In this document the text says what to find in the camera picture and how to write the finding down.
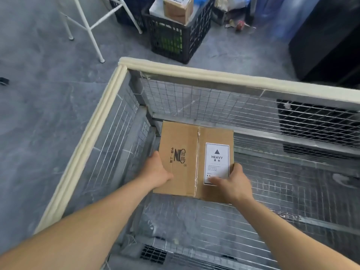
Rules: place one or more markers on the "small black floor object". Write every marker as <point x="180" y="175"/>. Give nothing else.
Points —
<point x="4" y="81"/>

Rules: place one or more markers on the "small brown carton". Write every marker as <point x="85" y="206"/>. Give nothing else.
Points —
<point x="177" y="12"/>

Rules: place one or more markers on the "person's left hand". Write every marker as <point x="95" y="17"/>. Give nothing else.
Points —
<point x="156" y="174"/>

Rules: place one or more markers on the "large pale blue jug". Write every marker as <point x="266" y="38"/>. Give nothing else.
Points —
<point x="287" y="14"/>

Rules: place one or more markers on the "person's left forearm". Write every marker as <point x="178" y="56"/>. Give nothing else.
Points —
<point x="84" y="227"/>

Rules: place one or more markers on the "person's right forearm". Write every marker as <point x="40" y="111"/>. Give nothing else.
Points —
<point x="281" y="239"/>

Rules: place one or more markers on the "large labelled cardboard box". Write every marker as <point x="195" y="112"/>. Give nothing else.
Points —
<point x="180" y="143"/>

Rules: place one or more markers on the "white metal stool frame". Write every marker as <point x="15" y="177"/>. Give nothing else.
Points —
<point x="93" y="42"/>

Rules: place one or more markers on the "heap of mixed rubbish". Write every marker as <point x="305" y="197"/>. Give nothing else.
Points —
<point x="240" y="25"/>

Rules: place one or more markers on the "person's right hand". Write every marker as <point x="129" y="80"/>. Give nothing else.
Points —
<point x="236" y="188"/>

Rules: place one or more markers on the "black plastic crate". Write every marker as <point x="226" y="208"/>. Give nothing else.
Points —
<point x="129" y="16"/>
<point x="197" y="39"/>

